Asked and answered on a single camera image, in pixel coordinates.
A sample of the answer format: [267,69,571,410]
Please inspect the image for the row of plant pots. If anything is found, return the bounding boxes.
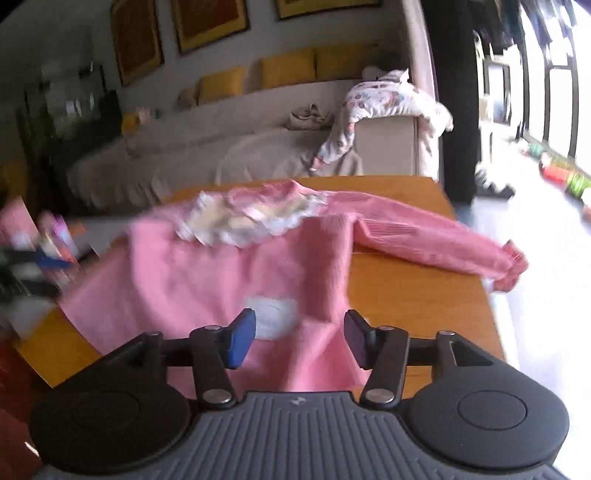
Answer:
[524,142,591,210]

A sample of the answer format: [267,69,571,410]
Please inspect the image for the dark aquarium cabinet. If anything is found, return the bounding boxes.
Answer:
[18,92,124,185]

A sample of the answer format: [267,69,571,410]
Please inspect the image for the hanging dark clothes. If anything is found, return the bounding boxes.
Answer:
[473,0,578,51]

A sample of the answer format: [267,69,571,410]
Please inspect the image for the white coffee table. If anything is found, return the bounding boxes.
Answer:
[65,217,134,259]

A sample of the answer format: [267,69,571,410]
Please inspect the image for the plastic bottle with red label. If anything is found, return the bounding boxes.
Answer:
[39,211,80,283]

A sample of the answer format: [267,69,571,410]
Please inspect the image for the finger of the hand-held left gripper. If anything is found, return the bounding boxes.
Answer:
[34,251,79,274]
[7,281,63,300]

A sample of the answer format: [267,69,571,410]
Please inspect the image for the pink box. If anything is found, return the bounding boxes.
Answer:
[0,198,37,251]

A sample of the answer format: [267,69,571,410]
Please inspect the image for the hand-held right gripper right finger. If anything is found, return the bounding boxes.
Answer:
[344,308,505,409]

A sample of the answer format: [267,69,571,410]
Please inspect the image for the gold framed picture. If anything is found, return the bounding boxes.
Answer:
[171,0,251,54]
[111,0,165,86]
[274,0,384,20]

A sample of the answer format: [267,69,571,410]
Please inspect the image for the beige covered sofa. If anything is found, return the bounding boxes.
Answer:
[67,60,444,208]

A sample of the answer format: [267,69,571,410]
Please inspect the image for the glass aquarium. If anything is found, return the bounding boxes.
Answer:
[23,62,122,139]

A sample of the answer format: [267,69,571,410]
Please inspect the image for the pink ribbed sweater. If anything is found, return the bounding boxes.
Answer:
[58,179,529,402]

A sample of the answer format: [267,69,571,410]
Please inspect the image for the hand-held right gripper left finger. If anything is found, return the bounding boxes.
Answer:
[99,308,257,409]

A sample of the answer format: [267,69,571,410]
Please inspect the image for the yellow cushion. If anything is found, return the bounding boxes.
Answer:
[198,67,245,104]
[315,44,379,80]
[259,48,317,89]

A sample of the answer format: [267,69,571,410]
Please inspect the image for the beige curtain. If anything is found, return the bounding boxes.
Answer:
[402,0,439,178]

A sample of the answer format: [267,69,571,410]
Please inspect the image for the black window frame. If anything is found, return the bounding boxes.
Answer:
[517,0,591,158]

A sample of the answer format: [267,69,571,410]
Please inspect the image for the black white shoe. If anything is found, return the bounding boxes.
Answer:
[475,168,517,200]

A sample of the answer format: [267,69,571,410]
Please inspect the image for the white printed garment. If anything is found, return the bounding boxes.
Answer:
[314,68,455,174]

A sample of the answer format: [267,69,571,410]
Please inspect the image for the beige crumpled cloth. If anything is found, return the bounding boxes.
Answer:
[286,102,333,131]

